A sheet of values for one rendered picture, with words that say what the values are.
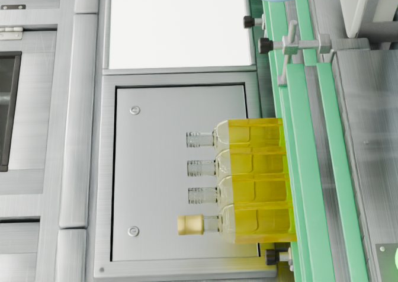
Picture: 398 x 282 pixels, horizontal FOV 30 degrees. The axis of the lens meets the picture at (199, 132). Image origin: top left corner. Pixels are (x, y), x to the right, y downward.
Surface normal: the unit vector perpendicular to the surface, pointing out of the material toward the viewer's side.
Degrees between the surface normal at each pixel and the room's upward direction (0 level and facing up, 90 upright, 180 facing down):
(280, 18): 90
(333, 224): 90
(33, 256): 90
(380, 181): 90
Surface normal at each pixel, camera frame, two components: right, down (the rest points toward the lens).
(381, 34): 0.04, 0.83
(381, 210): 0.00, -0.55
